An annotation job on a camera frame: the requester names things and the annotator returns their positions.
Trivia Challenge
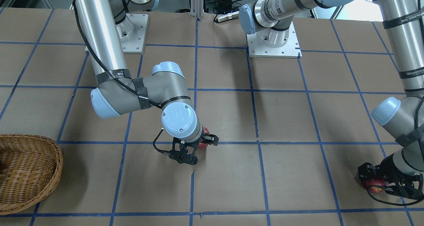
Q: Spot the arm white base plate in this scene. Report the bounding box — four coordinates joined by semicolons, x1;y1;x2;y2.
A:
246;22;302;58
85;14;148;54

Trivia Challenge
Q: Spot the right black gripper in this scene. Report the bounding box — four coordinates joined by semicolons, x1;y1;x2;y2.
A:
168;133;219;165

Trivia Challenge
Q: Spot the aluminium frame post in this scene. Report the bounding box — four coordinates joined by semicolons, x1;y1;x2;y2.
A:
189;0;204;19

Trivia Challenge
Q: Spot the wicker basket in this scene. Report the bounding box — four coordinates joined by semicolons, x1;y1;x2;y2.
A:
0;134;63;215

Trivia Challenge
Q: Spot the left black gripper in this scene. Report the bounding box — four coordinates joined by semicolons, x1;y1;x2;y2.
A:
358;154;424;200

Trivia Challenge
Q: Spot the silver cable connector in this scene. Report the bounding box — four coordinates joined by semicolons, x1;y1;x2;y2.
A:
213;11;239;23

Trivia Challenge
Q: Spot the red yellow apple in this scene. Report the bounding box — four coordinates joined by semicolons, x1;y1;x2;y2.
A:
197;127;210;150

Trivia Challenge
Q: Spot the dark red apple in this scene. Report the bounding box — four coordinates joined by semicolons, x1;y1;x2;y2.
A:
360;178;388;194

